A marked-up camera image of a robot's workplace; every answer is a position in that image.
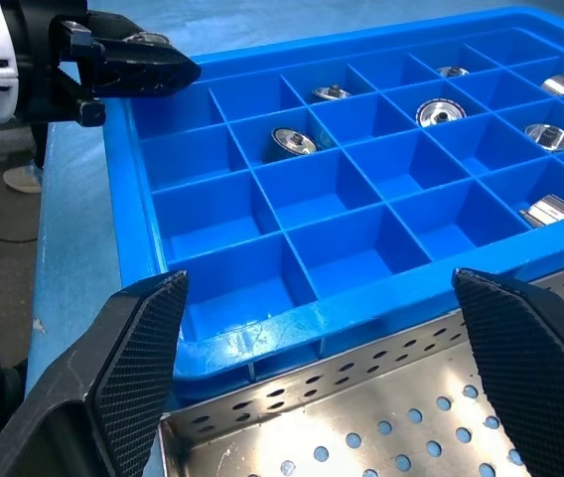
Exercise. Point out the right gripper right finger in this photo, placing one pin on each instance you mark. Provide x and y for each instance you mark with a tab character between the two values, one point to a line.
525	358

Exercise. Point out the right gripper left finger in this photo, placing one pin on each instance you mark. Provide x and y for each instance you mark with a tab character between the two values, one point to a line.
133	358

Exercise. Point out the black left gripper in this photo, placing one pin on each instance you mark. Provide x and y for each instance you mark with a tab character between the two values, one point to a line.
39	45

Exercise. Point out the perforated steel tray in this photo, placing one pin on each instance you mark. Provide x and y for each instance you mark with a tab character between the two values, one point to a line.
361	437

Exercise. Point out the blue compartment tray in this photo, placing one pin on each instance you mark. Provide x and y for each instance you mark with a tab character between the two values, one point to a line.
312	208

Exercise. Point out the person's dark trouser leg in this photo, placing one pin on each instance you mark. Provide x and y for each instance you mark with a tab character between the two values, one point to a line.
39	144

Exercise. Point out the metal roller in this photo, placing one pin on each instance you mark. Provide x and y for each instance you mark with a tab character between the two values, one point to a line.
562	84
453	72
550	211
331	93
549	136
294	141
440	113

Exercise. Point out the person's light shoe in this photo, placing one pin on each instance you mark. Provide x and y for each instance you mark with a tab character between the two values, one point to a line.
24	180

